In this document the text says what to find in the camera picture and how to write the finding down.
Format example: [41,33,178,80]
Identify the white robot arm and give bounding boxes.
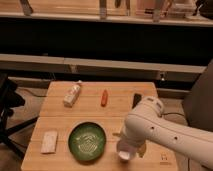
[117,96,213,170]

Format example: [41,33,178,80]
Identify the black floor cable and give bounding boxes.
[161,109,186,118]

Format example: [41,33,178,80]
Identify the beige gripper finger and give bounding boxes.
[138,144,146,158]

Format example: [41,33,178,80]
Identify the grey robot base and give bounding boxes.
[182,59,213,132]

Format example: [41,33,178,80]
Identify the white milk carton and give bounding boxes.
[63,80,82,107]

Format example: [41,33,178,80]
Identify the black office chair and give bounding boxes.
[0,73,37,159]

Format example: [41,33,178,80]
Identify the white sponge block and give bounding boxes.
[41,131,58,154]

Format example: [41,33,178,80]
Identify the green plate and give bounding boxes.
[68,122,107,162]

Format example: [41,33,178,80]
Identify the black rectangular block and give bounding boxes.
[132,93,142,107]

